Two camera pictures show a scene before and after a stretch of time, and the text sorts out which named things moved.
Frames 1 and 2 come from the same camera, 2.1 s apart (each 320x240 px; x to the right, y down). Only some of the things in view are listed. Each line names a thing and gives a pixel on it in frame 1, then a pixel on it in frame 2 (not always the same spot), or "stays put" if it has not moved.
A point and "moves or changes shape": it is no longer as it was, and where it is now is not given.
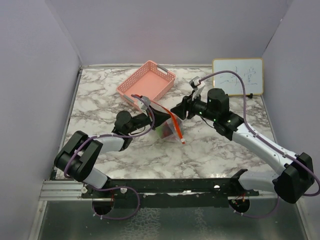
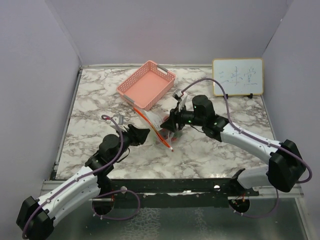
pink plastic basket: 149,80 stays put
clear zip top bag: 172,129 moves or changes shape
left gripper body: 141,120 -> 128,140
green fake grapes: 159,131 -> 177,134
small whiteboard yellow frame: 250,70 stays put
